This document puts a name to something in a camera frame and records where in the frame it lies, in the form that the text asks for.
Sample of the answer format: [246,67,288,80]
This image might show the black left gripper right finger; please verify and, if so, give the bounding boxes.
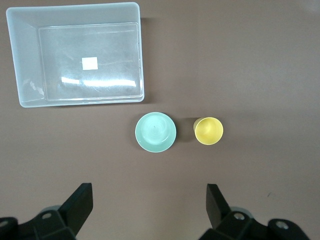
[197,183,312,240]

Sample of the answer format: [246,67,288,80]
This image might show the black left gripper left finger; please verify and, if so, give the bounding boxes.
[0,182,94,240]

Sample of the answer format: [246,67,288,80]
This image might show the yellow cup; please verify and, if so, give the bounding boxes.
[193,116,224,146]

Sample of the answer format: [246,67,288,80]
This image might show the clear plastic storage box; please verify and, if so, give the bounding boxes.
[5,1,146,109]

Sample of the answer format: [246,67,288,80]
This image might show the white square sticker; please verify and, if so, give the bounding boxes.
[82,56,99,71]

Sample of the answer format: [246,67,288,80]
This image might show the mint green bowl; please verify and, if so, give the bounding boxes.
[135,111,178,153]

